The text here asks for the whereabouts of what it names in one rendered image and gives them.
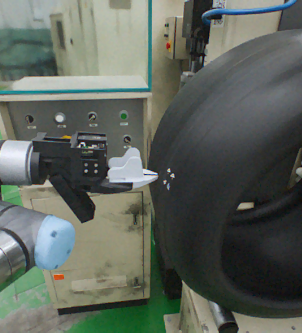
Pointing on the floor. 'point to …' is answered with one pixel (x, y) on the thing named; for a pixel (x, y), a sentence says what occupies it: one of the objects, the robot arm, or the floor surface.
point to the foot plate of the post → (172, 322)
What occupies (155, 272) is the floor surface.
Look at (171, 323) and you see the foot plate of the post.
